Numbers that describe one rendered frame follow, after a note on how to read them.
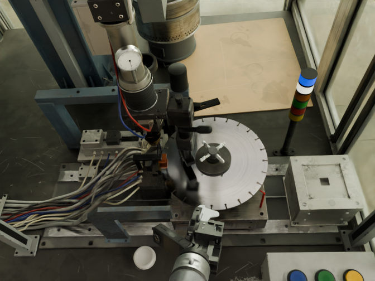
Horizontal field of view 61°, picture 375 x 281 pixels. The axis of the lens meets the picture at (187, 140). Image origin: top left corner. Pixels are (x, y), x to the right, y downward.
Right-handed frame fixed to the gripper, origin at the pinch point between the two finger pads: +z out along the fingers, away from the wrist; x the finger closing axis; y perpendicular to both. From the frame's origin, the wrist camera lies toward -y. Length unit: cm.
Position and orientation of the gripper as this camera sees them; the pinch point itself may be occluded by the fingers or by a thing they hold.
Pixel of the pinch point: (200, 208)
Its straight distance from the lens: 87.8
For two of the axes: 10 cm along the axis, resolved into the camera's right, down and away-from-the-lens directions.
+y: 9.8, 1.3, -1.8
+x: 0.4, -9.2, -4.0
